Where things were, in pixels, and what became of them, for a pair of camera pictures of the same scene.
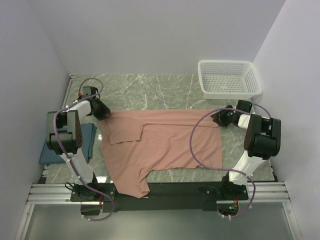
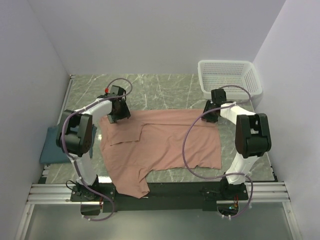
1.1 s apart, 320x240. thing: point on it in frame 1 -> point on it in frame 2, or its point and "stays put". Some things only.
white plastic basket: [228, 80] stays put
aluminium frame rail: [60, 193] stays put
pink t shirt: [136, 142] stays put
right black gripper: [222, 114] -> [209, 118]
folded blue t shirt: [88, 130] stays put
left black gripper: [104, 110] -> [125, 113]
